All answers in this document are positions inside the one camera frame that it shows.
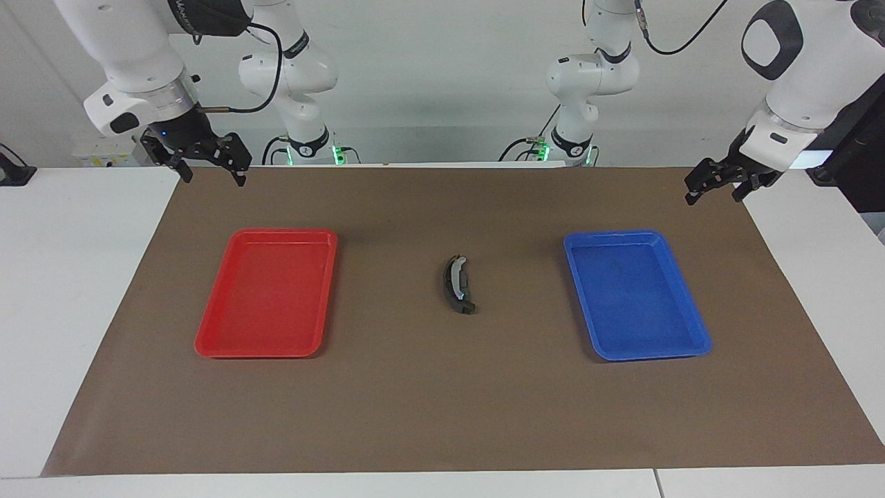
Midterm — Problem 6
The blue plastic tray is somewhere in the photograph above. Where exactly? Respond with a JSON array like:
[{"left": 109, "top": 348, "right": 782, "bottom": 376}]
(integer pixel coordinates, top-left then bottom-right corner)
[{"left": 563, "top": 230, "right": 713, "bottom": 362}]

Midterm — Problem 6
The curved brake shoe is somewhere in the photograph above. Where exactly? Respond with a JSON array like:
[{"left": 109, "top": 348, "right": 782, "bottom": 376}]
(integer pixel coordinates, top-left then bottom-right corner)
[{"left": 440, "top": 254, "right": 478, "bottom": 316}]

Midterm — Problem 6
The black base cable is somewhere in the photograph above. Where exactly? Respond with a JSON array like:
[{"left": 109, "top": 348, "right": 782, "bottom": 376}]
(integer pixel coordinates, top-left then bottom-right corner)
[
  {"left": 499, "top": 107, "right": 561, "bottom": 163},
  {"left": 261, "top": 135, "right": 291, "bottom": 167}
]

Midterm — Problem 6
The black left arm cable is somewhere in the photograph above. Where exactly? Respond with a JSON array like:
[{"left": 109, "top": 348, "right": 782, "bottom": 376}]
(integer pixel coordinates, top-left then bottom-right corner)
[{"left": 633, "top": 0, "right": 728, "bottom": 56}]

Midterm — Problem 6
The red plastic tray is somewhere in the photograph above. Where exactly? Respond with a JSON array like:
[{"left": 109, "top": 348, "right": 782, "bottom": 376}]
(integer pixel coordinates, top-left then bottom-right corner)
[{"left": 194, "top": 228, "right": 339, "bottom": 359}]

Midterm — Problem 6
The black left base cable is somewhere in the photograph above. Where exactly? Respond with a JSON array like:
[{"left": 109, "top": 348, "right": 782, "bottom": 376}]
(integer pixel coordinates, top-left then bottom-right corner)
[{"left": 499, "top": 107, "right": 561, "bottom": 163}]

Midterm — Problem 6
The brown table mat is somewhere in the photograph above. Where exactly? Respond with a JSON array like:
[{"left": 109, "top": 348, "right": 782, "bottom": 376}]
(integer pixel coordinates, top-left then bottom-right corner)
[{"left": 40, "top": 166, "right": 885, "bottom": 478}]

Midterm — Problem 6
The black monitor panel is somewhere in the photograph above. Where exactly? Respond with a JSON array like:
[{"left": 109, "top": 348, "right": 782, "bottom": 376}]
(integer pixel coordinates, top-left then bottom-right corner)
[{"left": 805, "top": 90, "right": 885, "bottom": 214}]

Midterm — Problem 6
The black table clamp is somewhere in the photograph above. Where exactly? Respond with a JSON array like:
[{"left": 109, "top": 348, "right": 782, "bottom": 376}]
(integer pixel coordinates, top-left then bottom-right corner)
[{"left": 0, "top": 143, "right": 37, "bottom": 187}]

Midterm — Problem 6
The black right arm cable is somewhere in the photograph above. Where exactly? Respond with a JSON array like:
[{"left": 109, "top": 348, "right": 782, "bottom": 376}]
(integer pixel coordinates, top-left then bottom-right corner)
[{"left": 196, "top": 21, "right": 284, "bottom": 115}]

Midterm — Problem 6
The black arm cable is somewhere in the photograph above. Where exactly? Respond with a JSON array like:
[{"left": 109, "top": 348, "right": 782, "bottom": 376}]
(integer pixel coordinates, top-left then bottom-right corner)
[
  {"left": 633, "top": 0, "right": 728, "bottom": 56},
  {"left": 196, "top": 21, "right": 284, "bottom": 115}
]

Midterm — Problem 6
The white wall box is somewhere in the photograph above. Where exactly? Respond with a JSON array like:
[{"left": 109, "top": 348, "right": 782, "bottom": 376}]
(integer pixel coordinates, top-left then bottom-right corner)
[{"left": 72, "top": 134, "right": 150, "bottom": 167}]

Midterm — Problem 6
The black right base cable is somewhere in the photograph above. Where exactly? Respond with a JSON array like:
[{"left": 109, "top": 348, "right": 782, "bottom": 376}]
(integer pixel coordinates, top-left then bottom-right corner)
[{"left": 261, "top": 135, "right": 291, "bottom": 167}]

